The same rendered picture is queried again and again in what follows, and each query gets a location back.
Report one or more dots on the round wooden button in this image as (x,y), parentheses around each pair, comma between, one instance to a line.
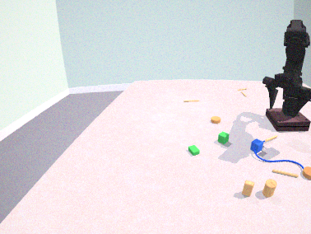
(307,172)

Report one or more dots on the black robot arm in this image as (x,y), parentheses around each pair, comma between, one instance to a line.
(296,40)

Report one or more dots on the tan flat disc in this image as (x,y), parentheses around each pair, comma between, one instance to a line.
(215,120)

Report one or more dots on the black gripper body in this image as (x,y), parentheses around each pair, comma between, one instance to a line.
(289,68)

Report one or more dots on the wooden cylinder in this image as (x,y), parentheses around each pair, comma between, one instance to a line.
(269,188)

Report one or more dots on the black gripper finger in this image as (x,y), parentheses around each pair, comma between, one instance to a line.
(301,101)
(272,95)

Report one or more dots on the small tan wooden block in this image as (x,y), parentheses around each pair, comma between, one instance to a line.
(248,188)

